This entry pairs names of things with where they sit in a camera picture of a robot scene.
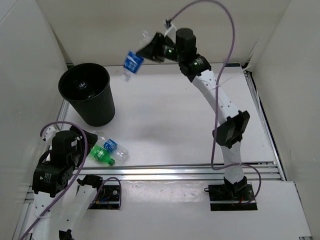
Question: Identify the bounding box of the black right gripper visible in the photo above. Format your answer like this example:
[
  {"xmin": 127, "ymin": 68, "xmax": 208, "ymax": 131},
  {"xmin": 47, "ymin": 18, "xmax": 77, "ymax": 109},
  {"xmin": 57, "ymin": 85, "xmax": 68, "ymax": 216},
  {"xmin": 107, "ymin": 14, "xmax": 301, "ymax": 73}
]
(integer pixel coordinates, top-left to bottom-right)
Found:
[{"xmin": 135, "ymin": 33, "xmax": 183, "ymax": 65}]

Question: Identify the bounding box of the green plastic bottle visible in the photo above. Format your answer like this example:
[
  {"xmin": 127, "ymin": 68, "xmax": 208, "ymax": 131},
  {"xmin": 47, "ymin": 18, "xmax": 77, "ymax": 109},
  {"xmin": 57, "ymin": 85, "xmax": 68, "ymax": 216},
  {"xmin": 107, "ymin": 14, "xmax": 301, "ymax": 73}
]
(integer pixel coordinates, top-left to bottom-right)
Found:
[{"xmin": 89, "ymin": 145, "xmax": 115, "ymax": 166}]

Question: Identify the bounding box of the clear bottle large blue label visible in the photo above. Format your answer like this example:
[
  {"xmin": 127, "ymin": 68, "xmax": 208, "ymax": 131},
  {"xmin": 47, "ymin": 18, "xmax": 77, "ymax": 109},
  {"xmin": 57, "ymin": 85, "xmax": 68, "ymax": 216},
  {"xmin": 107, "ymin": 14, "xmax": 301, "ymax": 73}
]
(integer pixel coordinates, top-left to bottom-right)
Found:
[{"xmin": 122, "ymin": 30, "xmax": 151, "ymax": 82}]

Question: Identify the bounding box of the clear bottle small blue label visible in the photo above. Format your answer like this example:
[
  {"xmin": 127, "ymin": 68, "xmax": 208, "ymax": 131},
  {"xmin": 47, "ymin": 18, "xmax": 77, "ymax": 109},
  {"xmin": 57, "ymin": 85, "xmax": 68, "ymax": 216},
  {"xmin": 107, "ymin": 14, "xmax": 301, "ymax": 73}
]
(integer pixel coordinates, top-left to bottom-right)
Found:
[{"xmin": 96, "ymin": 134, "xmax": 129, "ymax": 163}]

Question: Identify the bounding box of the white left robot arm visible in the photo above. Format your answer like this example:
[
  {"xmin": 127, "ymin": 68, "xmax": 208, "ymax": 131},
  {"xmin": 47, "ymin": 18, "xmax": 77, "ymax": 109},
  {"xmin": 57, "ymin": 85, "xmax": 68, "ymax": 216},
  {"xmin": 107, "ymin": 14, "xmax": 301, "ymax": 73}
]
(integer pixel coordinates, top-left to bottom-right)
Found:
[{"xmin": 27, "ymin": 63, "xmax": 115, "ymax": 240}]

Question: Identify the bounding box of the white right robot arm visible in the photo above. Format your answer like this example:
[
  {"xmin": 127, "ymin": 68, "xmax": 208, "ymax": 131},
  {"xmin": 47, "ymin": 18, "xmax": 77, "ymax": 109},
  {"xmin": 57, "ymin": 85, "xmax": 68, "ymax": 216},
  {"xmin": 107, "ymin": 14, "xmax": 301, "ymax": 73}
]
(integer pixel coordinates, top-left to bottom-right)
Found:
[{"xmin": 151, "ymin": 28, "xmax": 250, "ymax": 200}]

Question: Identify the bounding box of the black plastic bin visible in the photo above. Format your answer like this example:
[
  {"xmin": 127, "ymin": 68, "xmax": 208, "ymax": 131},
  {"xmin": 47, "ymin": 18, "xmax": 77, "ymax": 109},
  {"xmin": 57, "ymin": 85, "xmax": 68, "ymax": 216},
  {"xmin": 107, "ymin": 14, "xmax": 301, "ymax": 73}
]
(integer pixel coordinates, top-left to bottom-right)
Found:
[{"xmin": 58, "ymin": 63, "xmax": 116, "ymax": 127}]

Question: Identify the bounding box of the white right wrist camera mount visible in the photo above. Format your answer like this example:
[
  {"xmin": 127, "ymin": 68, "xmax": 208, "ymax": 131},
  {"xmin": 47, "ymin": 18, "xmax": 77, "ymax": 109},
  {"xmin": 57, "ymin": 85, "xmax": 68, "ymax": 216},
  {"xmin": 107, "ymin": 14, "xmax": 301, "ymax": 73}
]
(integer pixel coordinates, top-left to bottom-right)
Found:
[{"xmin": 163, "ymin": 19, "xmax": 177, "ymax": 39}]

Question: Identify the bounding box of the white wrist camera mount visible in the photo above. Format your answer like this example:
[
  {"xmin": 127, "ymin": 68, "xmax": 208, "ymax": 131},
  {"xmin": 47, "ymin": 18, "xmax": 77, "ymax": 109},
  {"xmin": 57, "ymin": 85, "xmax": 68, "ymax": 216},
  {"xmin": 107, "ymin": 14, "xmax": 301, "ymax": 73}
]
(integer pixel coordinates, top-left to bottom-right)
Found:
[
  {"xmin": 163, "ymin": 19, "xmax": 177, "ymax": 39},
  {"xmin": 42, "ymin": 124, "xmax": 61, "ymax": 146}
]

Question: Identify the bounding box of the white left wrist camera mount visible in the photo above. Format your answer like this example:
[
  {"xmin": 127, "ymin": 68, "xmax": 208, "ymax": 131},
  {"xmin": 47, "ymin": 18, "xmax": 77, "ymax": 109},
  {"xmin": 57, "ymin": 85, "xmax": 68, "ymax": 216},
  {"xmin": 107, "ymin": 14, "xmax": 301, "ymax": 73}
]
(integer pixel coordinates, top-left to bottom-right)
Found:
[{"xmin": 42, "ymin": 124, "xmax": 61, "ymax": 146}]

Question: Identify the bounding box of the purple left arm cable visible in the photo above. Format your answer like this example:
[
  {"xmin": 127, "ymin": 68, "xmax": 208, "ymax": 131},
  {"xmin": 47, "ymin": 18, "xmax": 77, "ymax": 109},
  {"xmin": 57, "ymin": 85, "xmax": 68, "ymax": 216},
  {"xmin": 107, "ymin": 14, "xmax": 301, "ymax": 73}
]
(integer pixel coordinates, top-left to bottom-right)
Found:
[{"xmin": 18, "ymin": 121, "xmax": 123, "ymax": 240}]

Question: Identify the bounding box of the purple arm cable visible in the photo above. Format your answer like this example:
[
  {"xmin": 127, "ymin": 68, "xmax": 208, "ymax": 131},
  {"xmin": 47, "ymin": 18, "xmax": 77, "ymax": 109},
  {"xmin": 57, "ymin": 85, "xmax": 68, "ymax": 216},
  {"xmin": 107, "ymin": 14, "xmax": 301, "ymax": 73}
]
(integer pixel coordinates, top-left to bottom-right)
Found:
[
  {"xmin": 18, "ymin": 121, "xmax": 123, "ymax": 240},
  {"xmin": 165, "ymin": 0, "xmax": 263, "ymax": 206}
]

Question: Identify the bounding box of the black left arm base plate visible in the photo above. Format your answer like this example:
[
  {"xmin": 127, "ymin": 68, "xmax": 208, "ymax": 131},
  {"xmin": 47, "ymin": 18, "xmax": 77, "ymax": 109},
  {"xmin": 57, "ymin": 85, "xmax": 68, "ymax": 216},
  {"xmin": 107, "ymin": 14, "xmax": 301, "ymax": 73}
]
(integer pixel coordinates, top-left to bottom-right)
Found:
[{"xmin": 88, "ymin": 177, "xmax": 122, "ymax": 210}]

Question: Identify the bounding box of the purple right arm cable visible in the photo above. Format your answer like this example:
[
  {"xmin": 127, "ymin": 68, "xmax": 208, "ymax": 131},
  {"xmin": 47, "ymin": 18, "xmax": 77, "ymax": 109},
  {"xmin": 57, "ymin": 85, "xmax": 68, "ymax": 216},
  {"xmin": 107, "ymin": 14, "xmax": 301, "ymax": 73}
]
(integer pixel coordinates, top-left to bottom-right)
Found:
[{"xmin": 165, "ymin": 0, "xmax": 263, "ymax": 206}]

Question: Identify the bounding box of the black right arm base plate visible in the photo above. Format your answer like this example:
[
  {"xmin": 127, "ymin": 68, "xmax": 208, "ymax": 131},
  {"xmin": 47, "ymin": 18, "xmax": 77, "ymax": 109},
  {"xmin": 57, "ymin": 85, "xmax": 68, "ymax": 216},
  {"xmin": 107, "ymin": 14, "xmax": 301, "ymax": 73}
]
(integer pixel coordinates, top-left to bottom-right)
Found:
[{"xmin": 203, "ymin": 184, "xmax": 258, "ymax": 212}]

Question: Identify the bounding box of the aluminium frame rail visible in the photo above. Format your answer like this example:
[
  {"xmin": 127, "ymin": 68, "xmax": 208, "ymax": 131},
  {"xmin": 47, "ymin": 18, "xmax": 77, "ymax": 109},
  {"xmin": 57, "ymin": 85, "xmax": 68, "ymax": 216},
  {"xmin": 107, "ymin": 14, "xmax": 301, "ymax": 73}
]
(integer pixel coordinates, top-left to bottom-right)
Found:
[{"xmin": 78, "ymin": 162, "xmax": 285, "ymax": 181}]

